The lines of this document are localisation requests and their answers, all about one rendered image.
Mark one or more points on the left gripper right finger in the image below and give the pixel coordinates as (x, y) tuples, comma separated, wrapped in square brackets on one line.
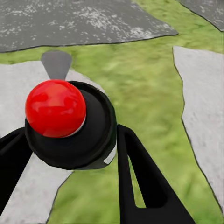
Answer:
[(162, 204)]

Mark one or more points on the insectifuge atomizer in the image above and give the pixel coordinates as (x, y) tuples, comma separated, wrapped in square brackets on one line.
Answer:
[(69, 125)]

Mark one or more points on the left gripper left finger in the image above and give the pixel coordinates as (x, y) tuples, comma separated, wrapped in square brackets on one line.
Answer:
[(14, 156)]

